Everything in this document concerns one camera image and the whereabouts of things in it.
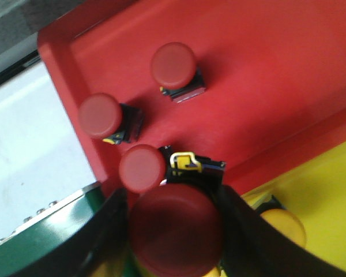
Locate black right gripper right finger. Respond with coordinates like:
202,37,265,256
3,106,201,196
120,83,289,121
216,185,346,276

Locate red button in tray left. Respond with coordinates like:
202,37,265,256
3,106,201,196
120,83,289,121
78,93,144,145

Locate green conveyor belt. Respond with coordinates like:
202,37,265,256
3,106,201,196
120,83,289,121
0,181,139,277

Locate red plastic tray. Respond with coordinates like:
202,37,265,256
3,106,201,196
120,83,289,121
37,1,346,193

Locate yellow button in yellow tray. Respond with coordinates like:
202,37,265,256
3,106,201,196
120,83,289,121
246,193,307,248

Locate red button in tray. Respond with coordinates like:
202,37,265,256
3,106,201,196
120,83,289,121
150,42,206,103
78,93,144,145

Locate aluminium conveyor frame rail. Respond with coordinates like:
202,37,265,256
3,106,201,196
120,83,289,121
0,182,101,246

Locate red mushroom push button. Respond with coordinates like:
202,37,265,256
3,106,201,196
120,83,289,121
118,144,167,194

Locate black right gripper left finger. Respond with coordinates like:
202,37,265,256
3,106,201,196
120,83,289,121
11,188,128,276

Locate yellow plastic tray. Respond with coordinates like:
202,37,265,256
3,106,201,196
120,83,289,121
213,138,346,277

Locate grey stone slab left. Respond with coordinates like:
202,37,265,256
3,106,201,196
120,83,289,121
0,0,64,61

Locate red button in tray far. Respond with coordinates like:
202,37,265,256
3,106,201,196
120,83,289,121
150,42,206,103

